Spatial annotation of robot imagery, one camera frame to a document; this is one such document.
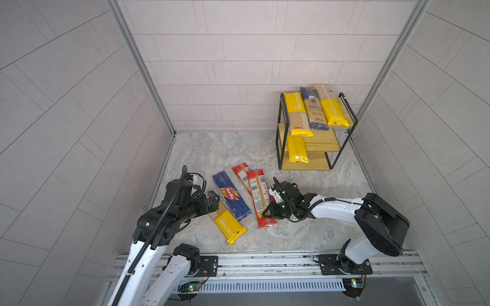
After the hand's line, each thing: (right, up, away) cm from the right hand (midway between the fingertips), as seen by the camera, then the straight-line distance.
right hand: (264, 215), depth 83 cm
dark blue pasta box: (-12, +4, +2) cm, 13 cm away
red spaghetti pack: (-11, +18, +12) cm, 24 cm away
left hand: (-19, +11, -14) cm, 26 cm away
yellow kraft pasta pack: (+15, +29, +2) cm, 33 cm away
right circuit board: (+31, -21, -15) cm, 40 cm away
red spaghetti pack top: (-2, +8, +2) cm, 8 cm away
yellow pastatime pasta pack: (-17, -2, -3) cm, 17 cm away
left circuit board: (-27, -18, -17) cm, 37 cm away
